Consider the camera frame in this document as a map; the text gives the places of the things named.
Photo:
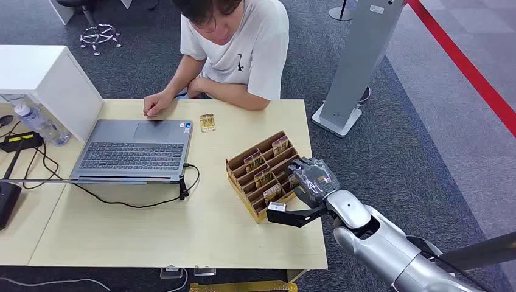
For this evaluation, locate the cardboard card holder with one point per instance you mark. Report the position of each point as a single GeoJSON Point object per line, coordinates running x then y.
{"type": "Point", "coordinates": [242, 187]}

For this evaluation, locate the white furniture panel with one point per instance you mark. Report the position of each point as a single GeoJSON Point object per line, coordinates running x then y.
{"type": "Point", "coordinates": [62, 10]}

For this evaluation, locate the grey laptop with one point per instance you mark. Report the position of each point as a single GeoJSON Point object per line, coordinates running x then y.
{"type": "Point", "coordinates": [133, 155]}

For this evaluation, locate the person's right forearm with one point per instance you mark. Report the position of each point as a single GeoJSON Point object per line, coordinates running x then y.
{"type": "Point", "coordinates": [185, 76]}

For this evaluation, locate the grey kiosk stand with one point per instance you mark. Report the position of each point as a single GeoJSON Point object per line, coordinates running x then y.
{"type": "Point", "coordinates": [359, 60]}

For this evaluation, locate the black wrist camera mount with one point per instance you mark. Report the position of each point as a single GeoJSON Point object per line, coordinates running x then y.
{"type": "Point", "coordinates": [294, 217]}

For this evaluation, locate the chrome stanchion post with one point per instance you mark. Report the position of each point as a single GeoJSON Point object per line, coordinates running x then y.
{"type": "Point", "coordinates": [479, 252]}

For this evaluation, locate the red barrier belt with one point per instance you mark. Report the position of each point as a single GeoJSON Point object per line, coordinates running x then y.
{"type": "Point", "coordinates": [463, 64]}

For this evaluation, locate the round stanchion base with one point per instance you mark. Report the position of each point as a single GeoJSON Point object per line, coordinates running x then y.
{"type": "Point", "coordinates": [340, 14]}

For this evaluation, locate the person's right hand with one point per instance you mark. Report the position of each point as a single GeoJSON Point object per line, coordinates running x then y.
{"type": "Point", "coordinates": [158, 104]}

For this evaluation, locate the clear plastic water bottle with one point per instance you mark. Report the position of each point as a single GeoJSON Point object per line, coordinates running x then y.
{"type": "Point", "coordinates": [40, 125]}

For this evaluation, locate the clear plastic bracket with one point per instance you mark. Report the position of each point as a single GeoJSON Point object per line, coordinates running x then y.
{"type": "Point", "coordinates": [171, 273]}
{"type": "Point", "coordinates": [204, 272]}

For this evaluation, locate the person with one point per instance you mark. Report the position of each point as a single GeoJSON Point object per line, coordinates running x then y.
{"type": "Point", "coordinates": [254, 52]}

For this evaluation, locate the black power adapter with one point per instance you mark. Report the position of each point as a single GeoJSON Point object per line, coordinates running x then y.
{"type": "Point", "coordinates": [20, 141]}

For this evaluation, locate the black desk stand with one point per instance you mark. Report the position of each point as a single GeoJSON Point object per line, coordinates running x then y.
{"type": "Point", "coordinates": [8, 201]}

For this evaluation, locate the person's left hand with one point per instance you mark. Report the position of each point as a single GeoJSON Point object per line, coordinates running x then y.
{"type": "Point", "coordinates": [196, 88]}

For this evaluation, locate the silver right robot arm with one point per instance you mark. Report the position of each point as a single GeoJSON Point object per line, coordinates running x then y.
{"type": "Point", "coordinates": [383, 250]}

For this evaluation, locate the white cabinet box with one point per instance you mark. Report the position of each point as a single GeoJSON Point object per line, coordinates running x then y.
{"type": "Point", "coordinates": [44, 76]}

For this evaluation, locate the black round base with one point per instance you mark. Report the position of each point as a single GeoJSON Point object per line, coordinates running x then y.
{"type": "Point", "coordinates": [365, 96]}

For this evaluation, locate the person's left forearm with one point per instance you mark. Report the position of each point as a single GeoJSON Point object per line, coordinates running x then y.
{"type": "Point", "coordinates": [238, 96]}

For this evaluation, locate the black computer mouse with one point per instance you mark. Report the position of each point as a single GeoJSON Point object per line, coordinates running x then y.
{"type": "Point", "coordinates": [5, 120]}

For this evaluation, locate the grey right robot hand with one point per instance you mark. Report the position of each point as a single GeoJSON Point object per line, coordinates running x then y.
{"type": "Point", "coordinates": [316, 181]}

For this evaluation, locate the yellow packaging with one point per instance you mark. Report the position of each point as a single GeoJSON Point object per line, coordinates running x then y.
{"type": "Point", "coordinates": [242, 287]}

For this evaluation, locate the office chair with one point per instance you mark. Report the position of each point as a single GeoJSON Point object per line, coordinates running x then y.
{"type": "Point", "coordinates": [98, 36]}

